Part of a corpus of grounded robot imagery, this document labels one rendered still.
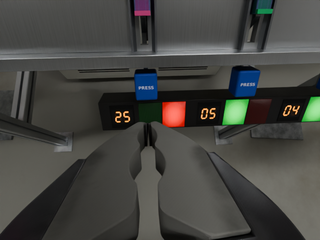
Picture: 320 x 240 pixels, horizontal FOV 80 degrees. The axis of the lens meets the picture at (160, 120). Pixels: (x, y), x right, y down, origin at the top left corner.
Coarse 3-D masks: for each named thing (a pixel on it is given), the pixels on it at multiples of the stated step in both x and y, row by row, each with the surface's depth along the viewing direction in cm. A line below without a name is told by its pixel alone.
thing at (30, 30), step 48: (0, 0) 17; (48, 0) 17; (96, 0) 17; (192, 0) 18; (240, 0) 18; (288, 0) 18; (0, 48) 19; (48, 48) 19; (96, 48) 19; (144, 48) 20; (192, 48) 20; (240, 48) 19
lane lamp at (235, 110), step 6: (228, 102) 24; (234, 102) 24; (240, 102) 24; (246, 102) 24; (228, 108) 25; (234, 108) 25; (240, 108) 25; (246, 108) 25; (228, 114) 25; (234, 114) 25; (240, 114) 25; (228, 120) 25; (234, 120) 25; (240, 120) 26
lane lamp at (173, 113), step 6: (162, 102) 24; (168, 102) 24; (174, 102) 24; (180, 102) 24; (162, 108) 24; (168, 108) 24; (174, 108) 24; (180, 108) 24; (162, 114) 24; (168, 114) 24; (174, 114) 25; (180, 114) 25; (162, 120) 25; (168, 120) 25; (174, 120) 25; (180, 120) 25; (168, 126) 25; (174, 126) 25; (180, 126) 25
